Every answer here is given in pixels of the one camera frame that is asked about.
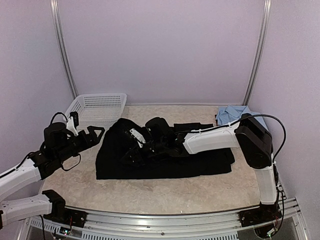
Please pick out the aluminium front rail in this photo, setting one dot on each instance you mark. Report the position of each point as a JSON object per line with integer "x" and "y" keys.
{"x": 102, "y": 225}

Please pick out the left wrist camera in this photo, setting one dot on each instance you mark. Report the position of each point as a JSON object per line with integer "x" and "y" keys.
{"x": 73, "y": 122}

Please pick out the light blue shirt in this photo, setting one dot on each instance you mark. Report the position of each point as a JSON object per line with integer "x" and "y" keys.
{"x": 230, "y": 113}

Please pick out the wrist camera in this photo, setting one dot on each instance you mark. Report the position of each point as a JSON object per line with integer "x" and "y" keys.
{"x": 138, "y": 137}
{"x": 73, "y": 122}

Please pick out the right aluminium corner post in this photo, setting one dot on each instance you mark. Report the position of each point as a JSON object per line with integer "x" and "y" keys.
{"x": 259, "y": 51}

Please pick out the aluminium corner post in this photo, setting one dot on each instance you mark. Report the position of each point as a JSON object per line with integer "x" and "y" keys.
{"x": 259, "y": 51}
{"x": 54, "y": 5}

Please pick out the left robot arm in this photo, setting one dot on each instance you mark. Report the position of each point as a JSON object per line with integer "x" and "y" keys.
{"x": 62, "y": 141}

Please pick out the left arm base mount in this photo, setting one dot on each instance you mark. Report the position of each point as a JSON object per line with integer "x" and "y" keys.
{"x": 61, "y": 214}

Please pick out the black long sleeve shirt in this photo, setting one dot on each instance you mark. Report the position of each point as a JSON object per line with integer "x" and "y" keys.
{"x": 116, "y": 144}

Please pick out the white perforated plastic basket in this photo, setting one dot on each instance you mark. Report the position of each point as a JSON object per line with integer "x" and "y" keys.
{"x": 98, "y": 110}

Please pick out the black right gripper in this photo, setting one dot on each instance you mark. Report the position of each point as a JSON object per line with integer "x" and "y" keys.
{"x": 134, "y": 153}

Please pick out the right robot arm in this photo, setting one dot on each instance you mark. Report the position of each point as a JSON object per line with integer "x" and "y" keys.
{"x": 246, "y": 133}

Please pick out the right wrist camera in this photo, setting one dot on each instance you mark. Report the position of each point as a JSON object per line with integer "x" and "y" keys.
{"x": 138, "y": 137}

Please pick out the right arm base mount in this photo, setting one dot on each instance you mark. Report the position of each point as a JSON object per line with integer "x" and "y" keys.
{"x": 262, "y": 214}

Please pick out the left aluminium corner post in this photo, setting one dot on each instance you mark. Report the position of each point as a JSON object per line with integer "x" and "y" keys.
{"x": 54, "y": 5}

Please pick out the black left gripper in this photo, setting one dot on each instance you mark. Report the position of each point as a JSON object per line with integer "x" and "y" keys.
{"x": 86, "y": 142}

